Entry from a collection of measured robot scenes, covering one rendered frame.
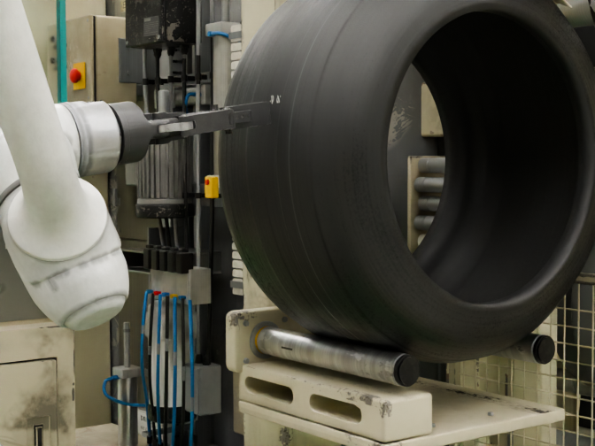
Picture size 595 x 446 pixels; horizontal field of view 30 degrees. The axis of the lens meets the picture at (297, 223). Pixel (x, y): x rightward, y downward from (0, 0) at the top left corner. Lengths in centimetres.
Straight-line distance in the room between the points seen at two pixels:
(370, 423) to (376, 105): 43
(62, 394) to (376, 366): 70
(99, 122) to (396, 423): 57
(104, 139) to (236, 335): 56
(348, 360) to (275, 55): 44
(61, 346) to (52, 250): 89
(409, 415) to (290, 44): 53
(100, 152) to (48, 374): 78
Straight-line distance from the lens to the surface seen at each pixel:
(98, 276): 116
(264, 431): 194
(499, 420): 169
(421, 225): 216
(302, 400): 166
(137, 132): 134
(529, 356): 173
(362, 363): 158
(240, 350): 178
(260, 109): 147
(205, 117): 138
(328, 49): 146
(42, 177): 109
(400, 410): 154
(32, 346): 201
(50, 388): 203
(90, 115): 132
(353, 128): 142
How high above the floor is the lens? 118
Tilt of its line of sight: 3 degrees down
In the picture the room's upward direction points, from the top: straight up
